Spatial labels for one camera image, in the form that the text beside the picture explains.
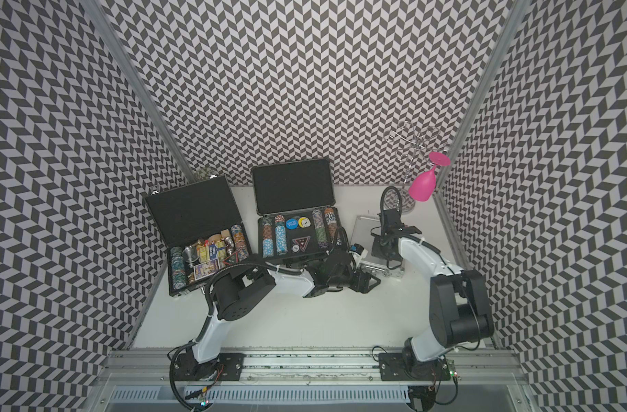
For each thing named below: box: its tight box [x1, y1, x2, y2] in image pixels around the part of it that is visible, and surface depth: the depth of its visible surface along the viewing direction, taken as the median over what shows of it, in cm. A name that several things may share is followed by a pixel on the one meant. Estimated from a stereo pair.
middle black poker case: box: [250, 157, 342, 260], surface depth 104 cm
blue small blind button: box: [285, 218, 299, 231], surface depth 101 cm
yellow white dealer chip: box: [298, 216, 311, 229], surface depth 101 cm
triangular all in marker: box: [292, 235, 311, 252], surface depth 96 cm
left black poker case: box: [144, 175, 252, 297], surface depth 95 cm
